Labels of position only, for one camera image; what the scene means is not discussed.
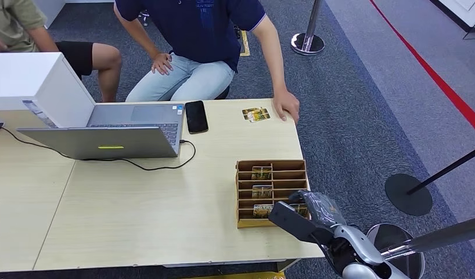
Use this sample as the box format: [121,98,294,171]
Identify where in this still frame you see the white cabinet with dark trim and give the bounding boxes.
[430,0,475,41]

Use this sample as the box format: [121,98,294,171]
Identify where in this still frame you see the red floor tape line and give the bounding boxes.
[369,0,475,140]

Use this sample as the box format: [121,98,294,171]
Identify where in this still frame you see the white box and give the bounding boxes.
[0,52,96,128]

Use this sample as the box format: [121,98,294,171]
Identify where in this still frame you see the grey laptop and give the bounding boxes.
[16,102,186,160]

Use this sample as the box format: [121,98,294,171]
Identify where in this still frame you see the clear plastic wrap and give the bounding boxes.
[288,189,347,228]

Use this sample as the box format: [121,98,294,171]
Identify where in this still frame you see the wooden card holder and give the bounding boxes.
[235,159,310,228]

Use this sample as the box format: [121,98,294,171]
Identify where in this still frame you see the person's left hand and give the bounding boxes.
[272,89,301,125]

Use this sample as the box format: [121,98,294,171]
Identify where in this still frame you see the chrome stanchion post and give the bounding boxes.
[290,0,326,56]
[366,214,475,279]

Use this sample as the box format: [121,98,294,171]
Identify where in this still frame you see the black smartphone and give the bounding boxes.
[184,100,210,135]

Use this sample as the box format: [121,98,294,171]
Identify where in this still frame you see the person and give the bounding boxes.
[113,0,301,125]
[0,0,123,103]

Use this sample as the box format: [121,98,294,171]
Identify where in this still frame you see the black stanchion post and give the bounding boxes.
[384,144,475,217]

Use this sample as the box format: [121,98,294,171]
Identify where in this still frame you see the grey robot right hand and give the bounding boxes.
[268,201,334,245]

